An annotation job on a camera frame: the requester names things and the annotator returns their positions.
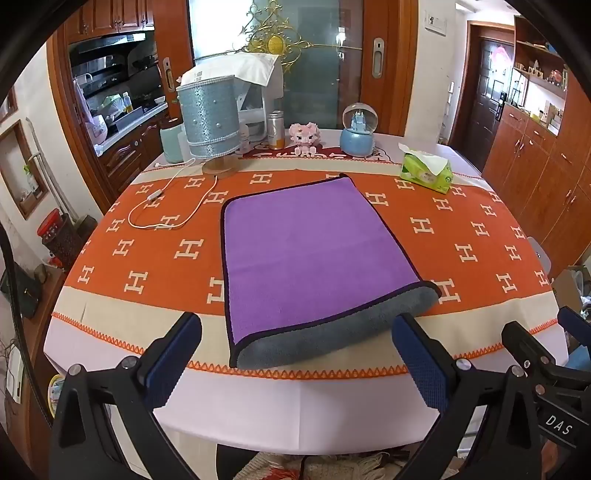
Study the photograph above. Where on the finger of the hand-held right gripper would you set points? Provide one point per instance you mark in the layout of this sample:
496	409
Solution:
574	319
524	344

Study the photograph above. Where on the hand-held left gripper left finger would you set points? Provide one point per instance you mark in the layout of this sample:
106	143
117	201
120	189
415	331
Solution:
171	364

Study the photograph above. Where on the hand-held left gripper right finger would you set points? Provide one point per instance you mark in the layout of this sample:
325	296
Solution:
424	364

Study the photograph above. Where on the purple and grey towel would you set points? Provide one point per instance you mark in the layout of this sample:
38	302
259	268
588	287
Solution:
300	254

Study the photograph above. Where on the cardboard box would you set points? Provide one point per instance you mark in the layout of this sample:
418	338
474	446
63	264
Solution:
567	288

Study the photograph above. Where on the orange patterned tablecloth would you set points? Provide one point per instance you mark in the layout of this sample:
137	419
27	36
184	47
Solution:
461	230

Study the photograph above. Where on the dark woven basket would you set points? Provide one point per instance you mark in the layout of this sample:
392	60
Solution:
67	244

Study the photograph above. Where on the red lidded container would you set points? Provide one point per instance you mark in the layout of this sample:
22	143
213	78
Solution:
48	226

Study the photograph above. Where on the green tissue pack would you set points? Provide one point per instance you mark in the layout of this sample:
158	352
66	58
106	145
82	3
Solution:
427	173

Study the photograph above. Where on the wooden kitchen counter cabinets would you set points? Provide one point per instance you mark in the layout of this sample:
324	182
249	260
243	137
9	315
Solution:
127	152

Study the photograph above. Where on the pale teal jar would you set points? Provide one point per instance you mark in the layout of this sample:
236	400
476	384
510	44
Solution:
171	143

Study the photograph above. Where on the small white bottle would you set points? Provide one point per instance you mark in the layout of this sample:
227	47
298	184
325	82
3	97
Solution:
244	143

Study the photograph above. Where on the blue snow globe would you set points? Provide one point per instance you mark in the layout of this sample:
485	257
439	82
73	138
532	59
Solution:
359	134

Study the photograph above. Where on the dark wooden entry door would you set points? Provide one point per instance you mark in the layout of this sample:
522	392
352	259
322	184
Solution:
489	92

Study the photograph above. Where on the blue shade table lamp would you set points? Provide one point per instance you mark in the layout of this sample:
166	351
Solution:
207	120

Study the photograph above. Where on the metal can with orange label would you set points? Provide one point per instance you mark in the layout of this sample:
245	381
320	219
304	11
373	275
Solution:
275	131

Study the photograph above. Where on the pink block toy figure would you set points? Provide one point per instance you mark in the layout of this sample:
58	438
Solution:
304	137

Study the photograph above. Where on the white countertop appliance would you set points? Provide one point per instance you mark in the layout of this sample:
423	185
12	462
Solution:
258	106

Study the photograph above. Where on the frosted glass sliding door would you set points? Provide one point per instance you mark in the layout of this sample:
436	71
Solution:
318	87

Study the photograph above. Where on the white cloth cover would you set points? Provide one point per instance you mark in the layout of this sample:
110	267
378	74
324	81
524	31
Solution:
244	67

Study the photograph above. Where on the kitchen range hood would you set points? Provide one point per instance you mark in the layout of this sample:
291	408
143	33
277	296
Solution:
108	42

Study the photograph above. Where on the wooden kitchen upper cabinets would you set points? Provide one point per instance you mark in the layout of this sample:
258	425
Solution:
111	16

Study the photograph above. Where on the wooden wall cabinet with shelves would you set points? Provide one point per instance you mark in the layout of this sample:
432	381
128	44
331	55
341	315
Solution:
540	157

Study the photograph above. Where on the wooden framed wall niche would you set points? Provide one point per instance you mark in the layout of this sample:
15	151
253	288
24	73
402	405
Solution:
23	170

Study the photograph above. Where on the white wall box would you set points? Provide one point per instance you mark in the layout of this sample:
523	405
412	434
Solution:
436	24

